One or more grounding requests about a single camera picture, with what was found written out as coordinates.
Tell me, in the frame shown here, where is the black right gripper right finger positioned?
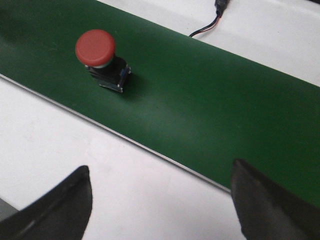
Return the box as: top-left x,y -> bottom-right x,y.
231,159 -> 320,240

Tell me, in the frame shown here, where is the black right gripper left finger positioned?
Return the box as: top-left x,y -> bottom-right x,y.
0,165 -> 93,240

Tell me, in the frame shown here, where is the red mushroom push button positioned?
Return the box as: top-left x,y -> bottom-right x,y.
75,29 -> 131,93

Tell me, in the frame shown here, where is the green conveyor belt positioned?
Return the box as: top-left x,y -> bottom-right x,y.
0,0 -> 320,206

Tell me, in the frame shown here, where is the black cable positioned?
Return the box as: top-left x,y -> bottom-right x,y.
188,0 -> 230,38

